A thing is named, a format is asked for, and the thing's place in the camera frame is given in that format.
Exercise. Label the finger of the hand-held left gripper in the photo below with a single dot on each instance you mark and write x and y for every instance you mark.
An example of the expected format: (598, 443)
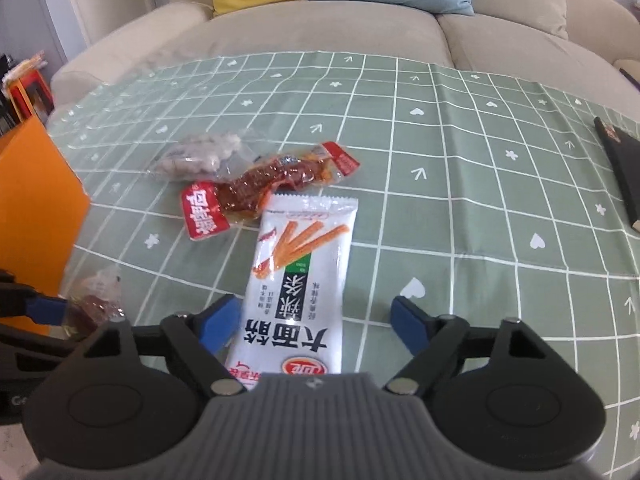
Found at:
(47, 311)
(30, 342)

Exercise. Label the wooden stick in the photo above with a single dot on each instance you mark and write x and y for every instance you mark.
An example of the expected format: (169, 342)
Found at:
(635, 225)

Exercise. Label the red-labelled meat snack packet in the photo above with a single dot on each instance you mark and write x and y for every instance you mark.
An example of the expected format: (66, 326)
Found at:
(260, 182)

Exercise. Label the black notebook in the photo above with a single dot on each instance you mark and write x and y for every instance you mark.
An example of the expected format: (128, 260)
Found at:
(627, 170)

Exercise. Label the white snack packet orange sticks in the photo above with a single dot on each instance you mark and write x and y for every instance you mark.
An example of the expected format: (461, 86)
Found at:
(300, 285)

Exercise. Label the green checked tablecloth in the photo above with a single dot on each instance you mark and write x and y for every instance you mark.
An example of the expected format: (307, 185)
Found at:
(450, 160)

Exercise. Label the clear peanut packet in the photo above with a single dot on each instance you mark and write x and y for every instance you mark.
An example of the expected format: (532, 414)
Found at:
(200, 160)

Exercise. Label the orange cardboard box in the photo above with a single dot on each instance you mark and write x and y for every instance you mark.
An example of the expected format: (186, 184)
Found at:
(35, 210)

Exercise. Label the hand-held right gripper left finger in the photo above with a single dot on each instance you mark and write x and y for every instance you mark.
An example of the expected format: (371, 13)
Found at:
(220, 324)

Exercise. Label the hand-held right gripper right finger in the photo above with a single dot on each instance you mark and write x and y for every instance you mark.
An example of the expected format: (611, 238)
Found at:
(406, 325)

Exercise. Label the red stool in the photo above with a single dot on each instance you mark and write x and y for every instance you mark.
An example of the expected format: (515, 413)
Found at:
(35, 97)

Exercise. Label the dark remote control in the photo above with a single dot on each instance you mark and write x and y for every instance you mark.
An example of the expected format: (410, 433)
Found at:
(631, 77)

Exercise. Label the small clear brown snack packet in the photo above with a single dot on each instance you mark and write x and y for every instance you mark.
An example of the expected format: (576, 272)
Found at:
(92, 307)

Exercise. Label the beige sofa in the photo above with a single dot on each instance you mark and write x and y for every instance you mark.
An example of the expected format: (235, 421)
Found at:
(325, 35)

